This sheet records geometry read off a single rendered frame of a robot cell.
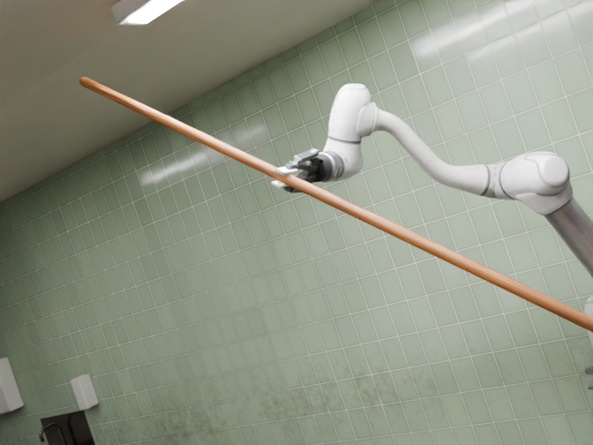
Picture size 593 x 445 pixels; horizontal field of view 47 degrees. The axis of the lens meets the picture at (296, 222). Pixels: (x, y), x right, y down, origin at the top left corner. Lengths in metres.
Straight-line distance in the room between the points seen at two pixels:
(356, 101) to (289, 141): 1.24
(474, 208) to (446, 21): 0.76
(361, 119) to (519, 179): 0.50
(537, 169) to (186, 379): 2.51
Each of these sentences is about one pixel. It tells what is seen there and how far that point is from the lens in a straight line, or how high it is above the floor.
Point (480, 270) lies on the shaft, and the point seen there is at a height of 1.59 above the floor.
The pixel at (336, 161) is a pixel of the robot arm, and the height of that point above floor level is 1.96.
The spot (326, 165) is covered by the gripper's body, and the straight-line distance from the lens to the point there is 1.92.
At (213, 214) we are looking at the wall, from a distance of 3.52.
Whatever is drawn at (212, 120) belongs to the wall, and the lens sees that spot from 3.45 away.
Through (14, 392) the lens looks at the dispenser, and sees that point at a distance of 5.13.
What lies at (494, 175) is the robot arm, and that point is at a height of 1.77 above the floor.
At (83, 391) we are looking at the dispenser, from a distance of 4.48.
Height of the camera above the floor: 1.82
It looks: level
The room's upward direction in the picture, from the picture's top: 19 degrees counter-clockwise
